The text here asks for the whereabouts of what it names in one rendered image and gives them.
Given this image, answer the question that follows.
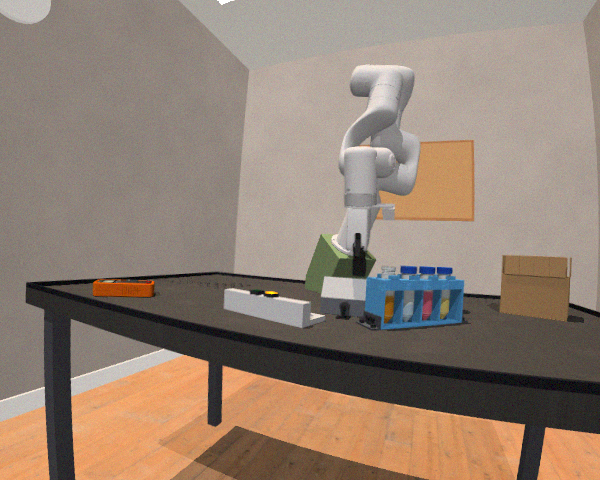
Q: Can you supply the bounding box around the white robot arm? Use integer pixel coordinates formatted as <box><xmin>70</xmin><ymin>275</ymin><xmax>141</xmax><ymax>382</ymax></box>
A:
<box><xmin>339</xmin><ymin>65</ymin><xmax>421</xmax><ymax>228</ymax></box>

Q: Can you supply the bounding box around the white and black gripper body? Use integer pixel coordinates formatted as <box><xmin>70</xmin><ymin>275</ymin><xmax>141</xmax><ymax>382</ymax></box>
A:
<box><xmin>344</xmin><ymin>205</ymin><xmax>372</xmax><ymax>251</ymax></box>

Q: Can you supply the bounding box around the orange digital multimeter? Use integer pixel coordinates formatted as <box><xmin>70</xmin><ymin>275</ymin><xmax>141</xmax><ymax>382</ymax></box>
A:
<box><xmin>93</xmin><ymin>279</ymin><xmax>154</xmax><ymax>297</ymax></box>

